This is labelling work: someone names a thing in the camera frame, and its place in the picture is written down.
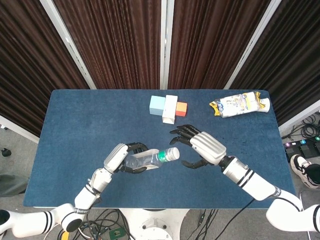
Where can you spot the crumpled white yellow snack bag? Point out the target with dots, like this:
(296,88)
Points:
(237,105)

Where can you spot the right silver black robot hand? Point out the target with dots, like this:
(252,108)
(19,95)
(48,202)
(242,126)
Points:
(208,147)

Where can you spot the light blue block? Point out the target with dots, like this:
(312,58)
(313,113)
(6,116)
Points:
(157,105)

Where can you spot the black trouser leg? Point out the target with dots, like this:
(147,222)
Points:
(314,168)

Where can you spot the orange block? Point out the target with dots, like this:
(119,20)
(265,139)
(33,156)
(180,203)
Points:
(181,109)

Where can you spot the transparent plastic bottle green label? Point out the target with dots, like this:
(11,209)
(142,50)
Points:
(145,160)

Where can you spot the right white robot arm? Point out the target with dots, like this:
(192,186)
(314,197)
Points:
(255,182)

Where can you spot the white frame post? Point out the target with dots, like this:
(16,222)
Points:
(67,42)
(252,42)
(166,42)

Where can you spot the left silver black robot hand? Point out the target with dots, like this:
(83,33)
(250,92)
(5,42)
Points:
(115,157)

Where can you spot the brown pleated curtain panel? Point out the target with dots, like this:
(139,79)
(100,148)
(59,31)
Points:
(27,75)
(292,65)
(117,42)
(207,42)

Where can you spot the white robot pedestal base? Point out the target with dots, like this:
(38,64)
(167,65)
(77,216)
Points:
(153,225)

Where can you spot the blue felt table mat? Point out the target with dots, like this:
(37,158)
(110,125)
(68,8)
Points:
(100,120)

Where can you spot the yellow floor tape strip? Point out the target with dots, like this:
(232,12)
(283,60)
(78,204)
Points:
(64,235)

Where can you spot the long white block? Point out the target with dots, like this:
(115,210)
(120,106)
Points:
(170,110)

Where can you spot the green circuit board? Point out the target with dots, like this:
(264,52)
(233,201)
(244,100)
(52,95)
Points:
(116,234)

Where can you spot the white frame base rail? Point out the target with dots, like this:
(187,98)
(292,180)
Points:
(300,117)
(17,130)

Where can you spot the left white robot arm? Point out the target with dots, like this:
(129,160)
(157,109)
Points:
(85,197)

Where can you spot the black caster wheel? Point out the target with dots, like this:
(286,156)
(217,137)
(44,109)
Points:
(5,152)

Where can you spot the white black sneaker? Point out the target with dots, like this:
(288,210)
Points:
(301,167)

